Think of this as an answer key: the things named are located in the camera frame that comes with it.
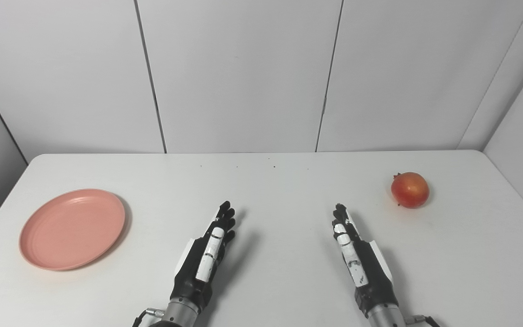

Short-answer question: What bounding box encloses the red pomegranate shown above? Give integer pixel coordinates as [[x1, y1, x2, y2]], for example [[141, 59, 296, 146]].
[[390, 172, 430, 209]]

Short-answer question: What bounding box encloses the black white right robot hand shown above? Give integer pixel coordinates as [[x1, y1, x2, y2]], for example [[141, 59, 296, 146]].
[[332, 203, 400, 316]]

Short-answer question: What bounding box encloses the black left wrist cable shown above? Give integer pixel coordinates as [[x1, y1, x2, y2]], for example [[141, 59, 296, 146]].
[[132, 308, 166, 327]]

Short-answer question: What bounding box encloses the pink round plate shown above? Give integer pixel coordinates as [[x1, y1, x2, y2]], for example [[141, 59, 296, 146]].
[[19, 188, 126, 272]]

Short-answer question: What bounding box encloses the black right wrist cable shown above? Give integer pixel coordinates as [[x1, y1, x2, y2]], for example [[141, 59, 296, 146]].
[[405, 314, 441, 327]]

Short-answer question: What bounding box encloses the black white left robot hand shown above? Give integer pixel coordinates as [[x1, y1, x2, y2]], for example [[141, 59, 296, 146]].
[[169, 201, 237, 314]]

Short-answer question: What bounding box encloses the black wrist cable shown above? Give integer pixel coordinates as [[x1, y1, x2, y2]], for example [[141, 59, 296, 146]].
[[405, 314, 441, 327], [132, 308, 166, 327]]

